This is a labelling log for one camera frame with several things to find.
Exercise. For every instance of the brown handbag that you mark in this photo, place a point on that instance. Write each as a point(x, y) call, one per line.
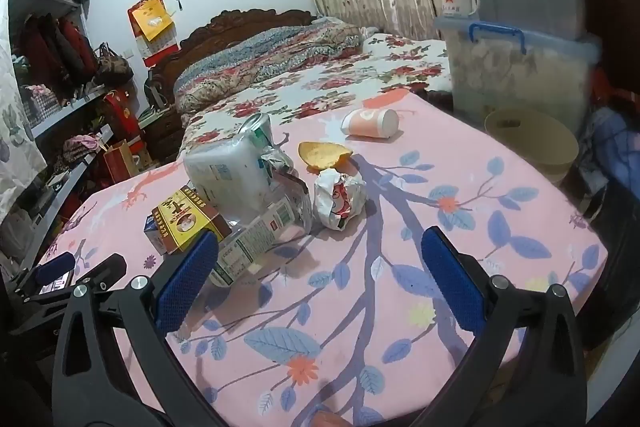
point(114, 64)

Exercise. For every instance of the white red-star enamel mug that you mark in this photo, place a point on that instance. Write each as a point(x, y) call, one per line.
point(454, 3)

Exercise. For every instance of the beige waste bin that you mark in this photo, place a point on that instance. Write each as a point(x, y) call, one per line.
point(530, 157)

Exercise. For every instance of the pink folded clothes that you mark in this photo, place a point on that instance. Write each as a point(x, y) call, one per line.
point(80, 147)

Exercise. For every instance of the red wall calendar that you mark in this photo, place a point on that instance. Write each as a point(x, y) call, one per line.
point(152, 27)

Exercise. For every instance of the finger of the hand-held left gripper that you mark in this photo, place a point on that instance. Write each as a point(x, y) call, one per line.
point(107, 271)
point(55, 268)

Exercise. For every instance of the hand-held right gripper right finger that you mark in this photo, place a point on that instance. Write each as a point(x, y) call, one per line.
point(452, 282)

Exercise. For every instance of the yellow brown carton box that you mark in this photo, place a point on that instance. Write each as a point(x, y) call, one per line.
point(185, 217)

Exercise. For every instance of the grey shelf unit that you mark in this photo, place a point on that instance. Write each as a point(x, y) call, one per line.
point(60, 112)

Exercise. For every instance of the clear blue-lid storage box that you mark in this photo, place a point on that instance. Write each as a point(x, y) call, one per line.
point(525, 72)

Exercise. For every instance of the floral patchwork quilt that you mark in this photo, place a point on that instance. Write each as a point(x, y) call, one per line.
point(260, 57)

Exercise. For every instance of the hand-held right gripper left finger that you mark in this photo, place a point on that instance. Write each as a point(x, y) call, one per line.
point(185, 282)

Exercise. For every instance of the red paper gift bag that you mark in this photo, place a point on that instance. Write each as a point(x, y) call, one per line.
point(122, 162)

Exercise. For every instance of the pink floral tablecloth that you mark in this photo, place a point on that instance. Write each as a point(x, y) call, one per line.
point(350, 307)

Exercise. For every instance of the dark red hanging clothes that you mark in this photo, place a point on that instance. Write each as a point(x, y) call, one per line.
point(55, 52)

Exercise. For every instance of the floral bed sheet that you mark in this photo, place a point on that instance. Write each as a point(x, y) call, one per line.
point(310, 87)

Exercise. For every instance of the dark wooden nightstand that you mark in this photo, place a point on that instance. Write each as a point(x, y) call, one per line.
point(162, 132)

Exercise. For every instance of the red-print paper wrapper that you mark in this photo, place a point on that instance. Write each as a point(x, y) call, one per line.
point(335, 199)

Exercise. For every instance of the blue checked cloth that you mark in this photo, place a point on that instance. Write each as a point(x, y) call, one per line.
point(607, 142)

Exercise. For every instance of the white floral hanging cloth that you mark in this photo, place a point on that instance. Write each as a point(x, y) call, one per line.
point(17, 107)

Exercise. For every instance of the orange peel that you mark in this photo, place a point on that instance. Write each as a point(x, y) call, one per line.
point(320, 154)

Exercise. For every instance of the silver brown snack wrapper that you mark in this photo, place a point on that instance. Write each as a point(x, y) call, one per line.
point(280, 167)

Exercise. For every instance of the white plastic tissue pack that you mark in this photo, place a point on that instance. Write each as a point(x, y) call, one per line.
point(225, 172)

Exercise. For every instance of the blue white small carton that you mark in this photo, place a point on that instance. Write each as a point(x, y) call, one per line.
point(152, 232)

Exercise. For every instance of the silver green drink can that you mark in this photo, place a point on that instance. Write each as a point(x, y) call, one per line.
point(255, 127)

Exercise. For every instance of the pink white paper cup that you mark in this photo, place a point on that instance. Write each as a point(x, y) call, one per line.
point(370, 123)

